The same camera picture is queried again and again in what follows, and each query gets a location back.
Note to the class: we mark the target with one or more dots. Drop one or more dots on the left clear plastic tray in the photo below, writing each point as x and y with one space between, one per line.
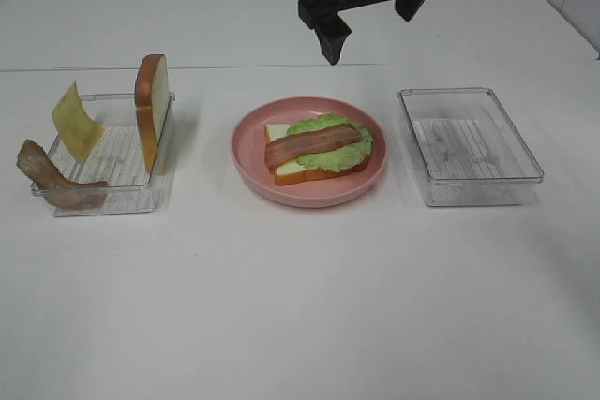
117 159

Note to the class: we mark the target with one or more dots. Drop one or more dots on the bacon strip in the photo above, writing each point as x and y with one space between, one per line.
56 182
282 148

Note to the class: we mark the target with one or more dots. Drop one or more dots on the yellow cheese slice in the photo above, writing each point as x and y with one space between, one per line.
77 130

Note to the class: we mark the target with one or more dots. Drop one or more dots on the clear plastic tray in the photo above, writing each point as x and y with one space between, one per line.
464 149
117 159

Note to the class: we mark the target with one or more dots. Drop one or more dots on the green lettuce leaf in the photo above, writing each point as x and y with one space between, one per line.
341 158

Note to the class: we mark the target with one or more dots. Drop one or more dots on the right clear plastic tray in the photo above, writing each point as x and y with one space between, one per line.
464 149

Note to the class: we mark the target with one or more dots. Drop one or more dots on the pink round plate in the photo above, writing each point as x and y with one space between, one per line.
248 144

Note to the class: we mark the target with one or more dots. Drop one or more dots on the bread slice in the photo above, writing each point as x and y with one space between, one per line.
151 98
292 172

